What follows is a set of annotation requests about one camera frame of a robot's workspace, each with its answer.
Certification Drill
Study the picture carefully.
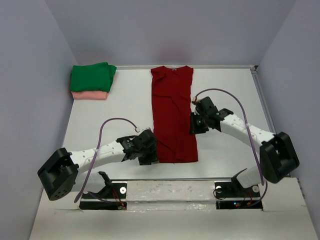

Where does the red t shirt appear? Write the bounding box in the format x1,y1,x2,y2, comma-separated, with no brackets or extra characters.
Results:
151,66,198,164

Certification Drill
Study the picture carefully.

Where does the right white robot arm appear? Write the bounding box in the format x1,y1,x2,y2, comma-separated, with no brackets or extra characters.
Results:
190,97,300,196

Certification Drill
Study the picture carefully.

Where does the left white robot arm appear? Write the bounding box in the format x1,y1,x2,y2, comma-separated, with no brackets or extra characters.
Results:
37,129,159,201

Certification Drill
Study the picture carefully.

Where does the folded pink t shirt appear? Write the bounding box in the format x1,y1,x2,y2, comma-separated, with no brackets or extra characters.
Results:
71,90,109,100

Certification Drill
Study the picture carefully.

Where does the folded green t shirt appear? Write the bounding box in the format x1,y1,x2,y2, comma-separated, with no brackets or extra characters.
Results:
70,62,117,93

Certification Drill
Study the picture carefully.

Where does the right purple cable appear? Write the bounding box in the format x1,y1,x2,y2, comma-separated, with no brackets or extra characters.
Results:
191,88,269,207

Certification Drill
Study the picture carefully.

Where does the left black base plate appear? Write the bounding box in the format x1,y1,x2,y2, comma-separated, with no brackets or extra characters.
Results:
79,171,128,211

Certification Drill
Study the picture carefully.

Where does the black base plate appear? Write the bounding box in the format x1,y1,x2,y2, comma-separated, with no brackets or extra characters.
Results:
213,181,263,210
79,171,128,211

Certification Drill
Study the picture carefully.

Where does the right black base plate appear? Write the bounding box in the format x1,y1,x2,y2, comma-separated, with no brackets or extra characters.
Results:
213,181,263,210

